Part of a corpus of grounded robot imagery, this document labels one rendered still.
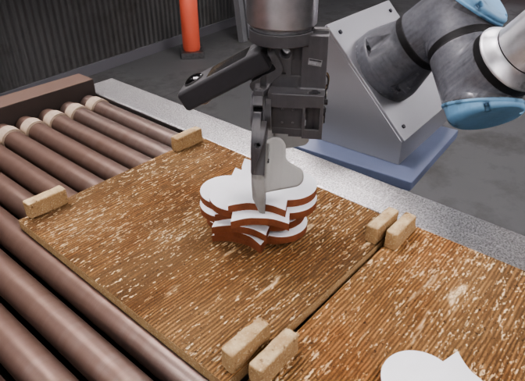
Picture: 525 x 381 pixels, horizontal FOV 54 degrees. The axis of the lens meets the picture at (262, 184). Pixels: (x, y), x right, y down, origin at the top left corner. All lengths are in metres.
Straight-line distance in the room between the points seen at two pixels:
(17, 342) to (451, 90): 0.70
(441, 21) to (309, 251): 0.46
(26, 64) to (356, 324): 3.53
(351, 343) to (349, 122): 0.57
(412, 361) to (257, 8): 0.38
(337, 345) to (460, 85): 0.48
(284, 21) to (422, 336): 0.36
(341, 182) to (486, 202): 1.85
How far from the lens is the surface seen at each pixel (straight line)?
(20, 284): 0.71
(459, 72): 0.87
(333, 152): 1.04
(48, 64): 4.02
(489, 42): 0.86
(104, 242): 0.71
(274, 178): 0.59
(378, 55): 0.99
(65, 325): 0.64
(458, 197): 2.66
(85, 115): 1.14
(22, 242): 0.79
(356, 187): 0.85
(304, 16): 0.54
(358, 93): 1.01
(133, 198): 0.79
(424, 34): 0.95
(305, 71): 0.57
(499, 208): 2.65
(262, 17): 0.54
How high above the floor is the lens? 1.36
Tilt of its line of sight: 32 degrees down
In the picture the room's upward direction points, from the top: straight up
